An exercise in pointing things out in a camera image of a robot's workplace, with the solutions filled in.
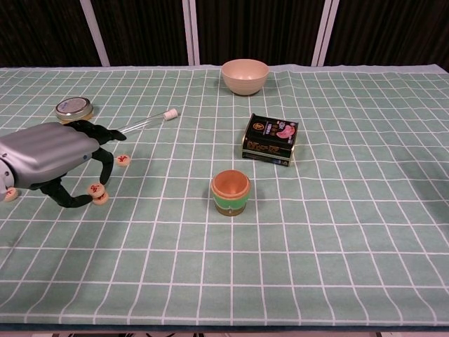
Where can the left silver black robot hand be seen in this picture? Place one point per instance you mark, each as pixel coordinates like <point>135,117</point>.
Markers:
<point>49,151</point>

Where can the cream chess piece red character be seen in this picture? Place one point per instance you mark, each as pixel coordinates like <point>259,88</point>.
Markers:
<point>102,201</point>
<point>94,189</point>
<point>11,195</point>
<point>123,160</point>

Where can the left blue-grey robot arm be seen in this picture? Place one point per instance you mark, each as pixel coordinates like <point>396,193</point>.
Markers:
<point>4,177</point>

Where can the round tin with silver lid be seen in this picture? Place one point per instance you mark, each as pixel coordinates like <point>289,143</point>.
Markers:
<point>73,105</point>

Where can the glass test tube white stopper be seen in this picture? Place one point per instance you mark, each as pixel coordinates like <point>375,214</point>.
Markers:
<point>170,114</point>

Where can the orange cup with green band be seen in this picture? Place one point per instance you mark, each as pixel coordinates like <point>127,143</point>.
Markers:
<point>229,203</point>

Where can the beige bowl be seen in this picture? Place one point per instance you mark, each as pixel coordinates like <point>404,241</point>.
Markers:
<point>245,82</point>

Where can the green checked tablecloth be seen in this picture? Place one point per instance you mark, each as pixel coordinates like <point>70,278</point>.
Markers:
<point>224,267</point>

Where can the black tea box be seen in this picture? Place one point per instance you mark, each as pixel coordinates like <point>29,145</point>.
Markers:
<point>266,140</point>

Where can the white partition frame post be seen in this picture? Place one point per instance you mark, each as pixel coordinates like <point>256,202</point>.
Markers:
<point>324,35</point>
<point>96,35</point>
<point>191,35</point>

